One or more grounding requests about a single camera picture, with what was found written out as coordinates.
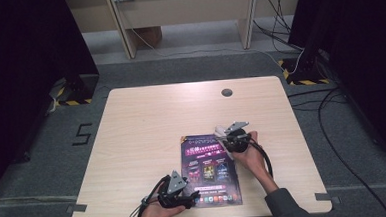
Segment long white floor cable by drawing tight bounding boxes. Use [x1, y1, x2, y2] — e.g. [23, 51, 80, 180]
[113, 0, 307, 85]

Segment grey tape piece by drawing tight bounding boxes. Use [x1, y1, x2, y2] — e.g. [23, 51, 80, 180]
[65, 203, 88, 214]
[315, 191, 341, 206]

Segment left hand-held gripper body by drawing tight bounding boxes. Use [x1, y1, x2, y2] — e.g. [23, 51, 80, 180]
[155, 169, 195, 211]

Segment stand base with hazard tape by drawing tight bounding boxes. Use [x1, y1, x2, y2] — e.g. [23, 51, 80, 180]
[53, 72, 102, 108]
[277, 55, 331, 88]

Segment hand-held gripper cable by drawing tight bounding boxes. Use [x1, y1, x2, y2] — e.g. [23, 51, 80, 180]
[127, 174, 173, 217]
[247, 138, 275, 181]

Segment black cable bundle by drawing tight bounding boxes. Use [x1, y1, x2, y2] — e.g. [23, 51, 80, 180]
[252, 0, 305, 54]

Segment right hand-held gripper cable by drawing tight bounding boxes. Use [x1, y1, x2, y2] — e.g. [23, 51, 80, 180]
[247, 138, 275, 181]

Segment brown cardboard box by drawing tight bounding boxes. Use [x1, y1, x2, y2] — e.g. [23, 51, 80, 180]
[131, 25, 164, 51]

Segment glossy illustrated magazine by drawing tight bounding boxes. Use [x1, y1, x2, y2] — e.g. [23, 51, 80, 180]
[178, 131, 244, 209]

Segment thin black floor cables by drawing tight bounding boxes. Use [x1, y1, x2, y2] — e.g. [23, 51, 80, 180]
[286, 85, 349, 114]

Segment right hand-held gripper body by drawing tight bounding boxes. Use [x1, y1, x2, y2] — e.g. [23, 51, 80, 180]
[221, 120, 252, 155]

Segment person's right hand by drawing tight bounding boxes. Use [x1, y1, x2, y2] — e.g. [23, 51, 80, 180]
[230, 130, 269, 184]

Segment long black floor cable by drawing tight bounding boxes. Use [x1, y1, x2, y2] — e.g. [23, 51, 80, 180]
[315, 84, 386, 217]

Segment black curtain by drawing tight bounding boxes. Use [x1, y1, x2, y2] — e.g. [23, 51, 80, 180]
[286, 0, 386, 171]
[0, 0, 106, 200]

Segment left hand-held gripper cable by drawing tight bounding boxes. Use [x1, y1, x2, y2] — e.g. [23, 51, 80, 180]
[127, 174, 173, 217]

